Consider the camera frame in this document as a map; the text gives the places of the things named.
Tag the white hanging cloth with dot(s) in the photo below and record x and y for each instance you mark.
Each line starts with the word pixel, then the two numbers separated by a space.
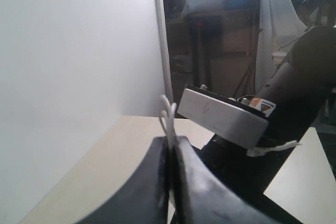
pixel 280 26

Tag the white wired earphones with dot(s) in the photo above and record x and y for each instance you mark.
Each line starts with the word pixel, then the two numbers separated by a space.
pixel 166 119

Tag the wooden shelf background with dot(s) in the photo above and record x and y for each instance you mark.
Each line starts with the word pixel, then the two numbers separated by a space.
pixel 217 49

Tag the white backdrop edge pole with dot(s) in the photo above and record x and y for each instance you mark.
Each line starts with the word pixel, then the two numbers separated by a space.
pixel 164 49

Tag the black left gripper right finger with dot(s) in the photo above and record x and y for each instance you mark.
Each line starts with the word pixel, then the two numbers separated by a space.
pixel 201 198

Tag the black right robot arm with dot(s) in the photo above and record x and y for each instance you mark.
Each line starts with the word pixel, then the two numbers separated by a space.
pixel 290 100

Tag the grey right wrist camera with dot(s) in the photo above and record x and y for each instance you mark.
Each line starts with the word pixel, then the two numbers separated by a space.
pixel 231 120

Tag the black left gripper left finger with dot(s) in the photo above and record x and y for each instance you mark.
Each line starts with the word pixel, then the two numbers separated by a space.
pixel 144 197

